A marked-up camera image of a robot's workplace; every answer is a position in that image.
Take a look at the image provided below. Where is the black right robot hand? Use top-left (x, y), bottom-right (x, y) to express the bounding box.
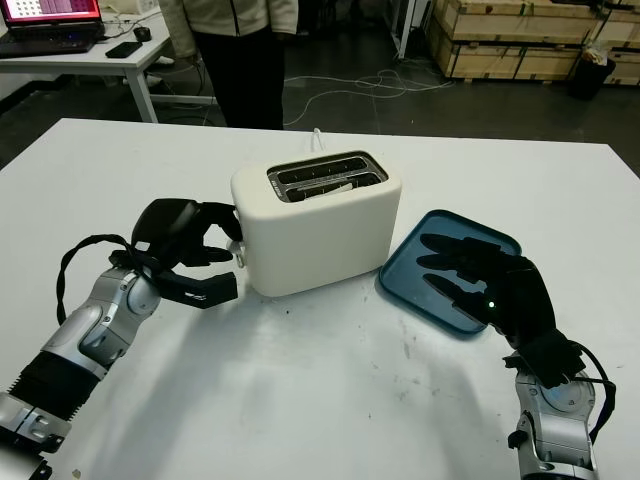
top-left (417, 232), bottom-right (559, 351)

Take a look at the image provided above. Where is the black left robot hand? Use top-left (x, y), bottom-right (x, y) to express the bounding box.
top-left (130, 198), bottom-right (245, 272)

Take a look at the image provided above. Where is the blue plastic tray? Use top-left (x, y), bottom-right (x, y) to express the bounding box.
top-left (378, 208), bottom-right (521, 341)

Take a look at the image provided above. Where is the cream two-slot toaster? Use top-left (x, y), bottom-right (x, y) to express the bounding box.
top-left (229, 148), bottom-right (404, 297)

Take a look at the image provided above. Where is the standing person in black trousers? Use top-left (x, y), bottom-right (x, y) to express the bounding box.
top-left (159, 0), bottom-right (300, 131)

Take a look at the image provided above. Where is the black smartphone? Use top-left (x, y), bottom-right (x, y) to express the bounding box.
top-left (104, 41), bottom-right (144, 59)

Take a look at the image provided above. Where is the white office desk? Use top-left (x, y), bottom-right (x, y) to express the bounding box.
top-left (0, 19), bottom-right (174, 124)

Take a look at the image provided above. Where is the black laptop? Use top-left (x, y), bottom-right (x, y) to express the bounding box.
top-left (0, 0), bottom-right (107, 57)

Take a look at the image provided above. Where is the black trash bin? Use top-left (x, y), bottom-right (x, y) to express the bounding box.
top-left (567, 42), bottom-right (617, 101)

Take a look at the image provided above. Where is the wooden shipping crate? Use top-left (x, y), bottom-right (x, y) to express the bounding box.
top-left (599, 0), bottom-right (640, 86)
top-left (432, 0), bottom-right (604, 84)

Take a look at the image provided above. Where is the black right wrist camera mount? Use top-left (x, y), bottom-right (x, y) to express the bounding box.
top-left (502, 327), bottom-right (586, 390)

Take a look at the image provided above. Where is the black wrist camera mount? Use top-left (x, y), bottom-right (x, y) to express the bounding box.
top-left (108, 249), bottom-right (239, 310)
top-left (502, 327), bottom-right (586, 390)

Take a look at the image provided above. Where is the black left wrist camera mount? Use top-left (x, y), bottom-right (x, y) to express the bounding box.
top-left (108, 249), bottom-right (239, 310)

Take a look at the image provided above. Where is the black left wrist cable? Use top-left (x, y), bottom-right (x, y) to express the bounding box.
top-left (54, 233), bottom-right (136, 326)

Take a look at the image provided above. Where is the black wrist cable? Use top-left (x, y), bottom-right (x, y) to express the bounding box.
top-left (54, 233), bottom-right (136, 326)
top-left (564, 339), bottom-right (617, 444)

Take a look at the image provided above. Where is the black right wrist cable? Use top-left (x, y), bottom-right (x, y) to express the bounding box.
top-left (564, 339), bottom-right (617, 444)

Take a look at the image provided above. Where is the white floor cable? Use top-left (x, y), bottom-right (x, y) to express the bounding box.
top-left (282, 69), bottom-right (456, 126)

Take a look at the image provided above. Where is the white metal table frame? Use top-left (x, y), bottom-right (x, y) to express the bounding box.
top-left (389, 0), bottom-right (419, 60)

